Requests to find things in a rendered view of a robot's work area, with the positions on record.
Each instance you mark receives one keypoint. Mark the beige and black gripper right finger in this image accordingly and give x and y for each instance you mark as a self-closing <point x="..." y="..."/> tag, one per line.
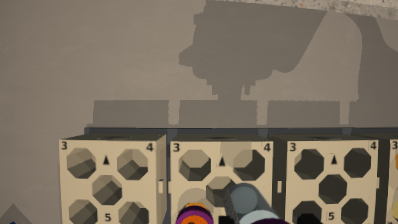
<point x="308" y="219"/>

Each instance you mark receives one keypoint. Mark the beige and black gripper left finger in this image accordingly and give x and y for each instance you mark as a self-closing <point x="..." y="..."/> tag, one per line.
<point x="225" y="220"/>

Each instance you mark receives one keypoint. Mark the beige bucket adapter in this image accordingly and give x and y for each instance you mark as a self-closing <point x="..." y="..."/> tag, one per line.
<point x="387" y="176"/>
<point x="140" y="177"/>
<point x="344" y="198"/>
<point x="202" y="168"/>

